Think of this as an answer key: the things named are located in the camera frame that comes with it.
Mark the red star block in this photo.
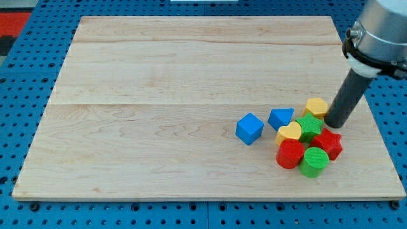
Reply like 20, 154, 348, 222
310, 128, 343, 160

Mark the yellow hexagon block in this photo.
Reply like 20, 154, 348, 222
302, 97, 328, 120

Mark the light wooden board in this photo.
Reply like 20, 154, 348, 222
12, 16, 406, 202

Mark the blue triangle block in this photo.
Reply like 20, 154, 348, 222
268, 108, 294, 132

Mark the blue cube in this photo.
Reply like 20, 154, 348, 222
235, 113, 264, 146

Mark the green cylinder block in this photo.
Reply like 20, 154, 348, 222
298, 147, 329, 178

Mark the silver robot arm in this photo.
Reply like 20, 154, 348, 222
342, 0, 406, 80

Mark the yellow heart block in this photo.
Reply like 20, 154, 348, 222
275, 121, 302, 146

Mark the green star block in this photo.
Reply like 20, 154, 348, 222
296, 113, 323, 143

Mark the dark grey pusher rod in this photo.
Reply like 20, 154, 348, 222
324, 69, 373, 128

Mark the red cylinder block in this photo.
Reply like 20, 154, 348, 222
276, 139, 305, 169

